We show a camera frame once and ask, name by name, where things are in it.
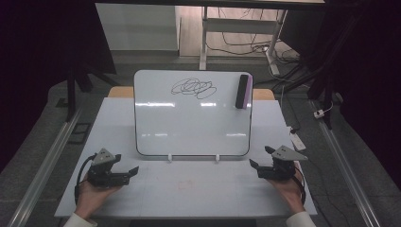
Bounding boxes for black and purple eraser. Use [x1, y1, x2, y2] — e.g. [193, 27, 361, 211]
[235, 74, 253, 110]

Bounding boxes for wooden board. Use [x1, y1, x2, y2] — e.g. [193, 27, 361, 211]
[108, 86, 276, 101]

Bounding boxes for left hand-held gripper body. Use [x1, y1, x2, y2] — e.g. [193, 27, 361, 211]
[86, 148, 131, 189]

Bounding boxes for aluminium rail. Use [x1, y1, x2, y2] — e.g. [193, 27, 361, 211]
[309, 99, 383, 227]
[7, 103, 85, 227]

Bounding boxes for dark curtain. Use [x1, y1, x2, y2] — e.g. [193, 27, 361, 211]
[279, 0, 401, 190]
[0, 0, 118, 173]

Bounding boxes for white power strip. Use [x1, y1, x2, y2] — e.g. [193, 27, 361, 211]
[288, 125, 307, 152]

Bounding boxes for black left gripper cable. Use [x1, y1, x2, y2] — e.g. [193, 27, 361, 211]
[74, 152, 97, 204]

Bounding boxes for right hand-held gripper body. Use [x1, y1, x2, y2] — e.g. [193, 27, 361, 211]
[256, 145, 309, 182]

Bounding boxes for black stand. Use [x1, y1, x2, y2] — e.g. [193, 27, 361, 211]
[273, 61, 336, 131]
[63, 61, 122, 123]

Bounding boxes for white desk frame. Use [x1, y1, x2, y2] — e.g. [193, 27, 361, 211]
[199, 6, 289, 77]

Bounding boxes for black floor frame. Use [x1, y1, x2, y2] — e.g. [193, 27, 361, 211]
[67, 121, 93, 146]

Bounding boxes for person's left hand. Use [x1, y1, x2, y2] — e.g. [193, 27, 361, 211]
[74, 181, 125, 220]

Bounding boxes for tangle of black floor cables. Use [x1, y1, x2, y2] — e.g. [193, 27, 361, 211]
[206, 7, 305, 93]

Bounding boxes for person's right hand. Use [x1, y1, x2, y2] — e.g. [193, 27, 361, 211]
[267, 168, 307, 216]

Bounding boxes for white whiteboard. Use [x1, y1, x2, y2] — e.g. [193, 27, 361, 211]
[133, 69, 254, 158]

